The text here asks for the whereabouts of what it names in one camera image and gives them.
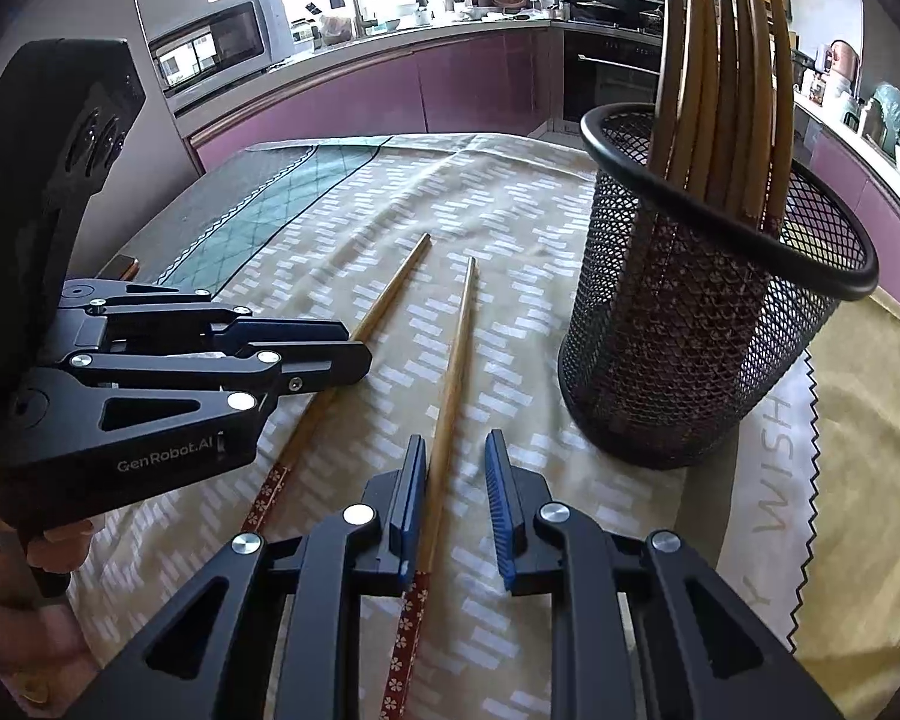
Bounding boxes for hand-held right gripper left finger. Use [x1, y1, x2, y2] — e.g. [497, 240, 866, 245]
[67, 433, 428, 720]

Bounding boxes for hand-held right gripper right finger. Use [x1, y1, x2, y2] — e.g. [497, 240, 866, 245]
[484, 429, 845, 720]

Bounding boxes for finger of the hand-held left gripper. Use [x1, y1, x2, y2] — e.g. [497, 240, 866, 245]
[52, 341, 374, 440]
[90, 292, 353, 357]

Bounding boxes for wooden chopstick red floral end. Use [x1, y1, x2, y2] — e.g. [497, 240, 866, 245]
[379, 256, 479, 720]
[240, 232, 432, 535]

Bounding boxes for black mesh utensil holder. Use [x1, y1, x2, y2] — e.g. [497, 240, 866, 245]
[557, 105, 881, 470]

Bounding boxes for bundle of wooden chopsticks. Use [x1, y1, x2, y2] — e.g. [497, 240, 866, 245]
[607, 0, 796, 428]

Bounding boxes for person's left forearm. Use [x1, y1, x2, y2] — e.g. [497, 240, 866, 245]
[0, 577, 102, 720]

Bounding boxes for person's left hand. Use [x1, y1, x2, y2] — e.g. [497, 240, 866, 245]
[22, 519, 97, 578]

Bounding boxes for white microwave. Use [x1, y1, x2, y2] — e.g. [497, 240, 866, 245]
[150, 0, 295, 98]

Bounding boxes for beige and green patterned tablecloth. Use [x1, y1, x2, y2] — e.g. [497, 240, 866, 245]
[67, 131, 900, 720]

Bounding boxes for purple kitchen cabinets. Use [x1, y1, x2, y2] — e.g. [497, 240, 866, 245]
[146, 15, 900, 316]

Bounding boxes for yellow zigzag-edged cloth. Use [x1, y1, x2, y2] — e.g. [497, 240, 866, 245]
[787, 292, 900, 720]

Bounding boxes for black built-in oven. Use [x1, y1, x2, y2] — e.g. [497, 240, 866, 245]
[562, 30, 665, 125]

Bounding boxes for pink kettle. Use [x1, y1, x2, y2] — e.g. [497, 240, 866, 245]
[829, 40, 860, 91]

